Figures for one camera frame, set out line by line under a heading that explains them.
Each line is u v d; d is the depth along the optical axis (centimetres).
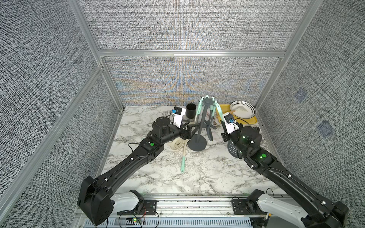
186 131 62
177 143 97
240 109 113
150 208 73
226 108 120
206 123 89
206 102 69
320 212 39
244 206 72
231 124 57
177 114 61
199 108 72
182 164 88
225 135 62
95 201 39
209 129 84
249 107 117
